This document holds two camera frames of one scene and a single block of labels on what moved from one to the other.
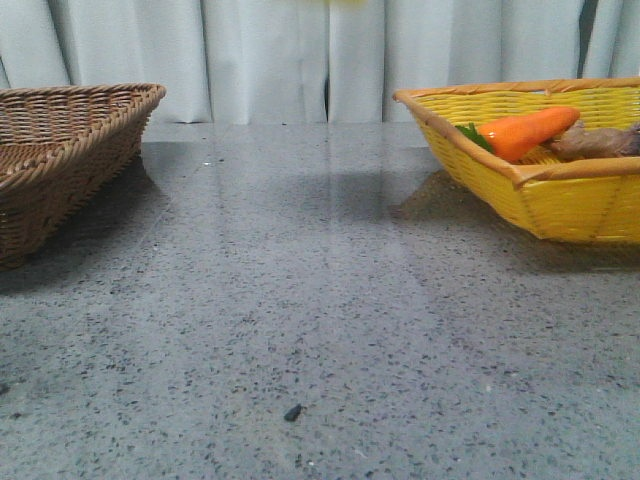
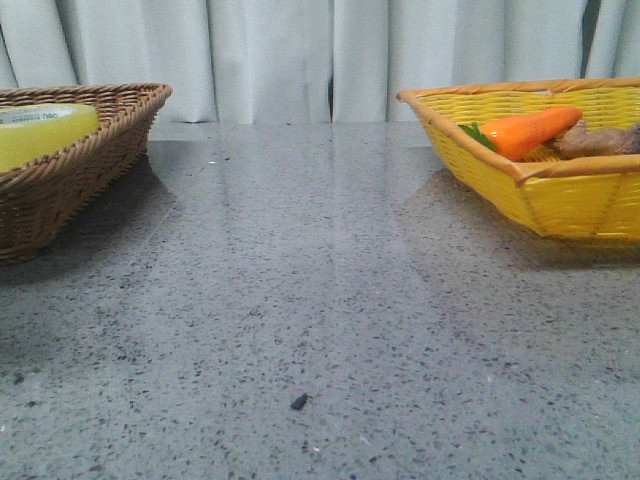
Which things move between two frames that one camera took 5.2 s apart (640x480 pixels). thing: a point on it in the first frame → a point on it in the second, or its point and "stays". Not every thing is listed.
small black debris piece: x=292 y=415 → x=299 y=402
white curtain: x=310 y=61 stays
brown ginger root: x=580 y=143 stays
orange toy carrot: x=512 y=136 stays
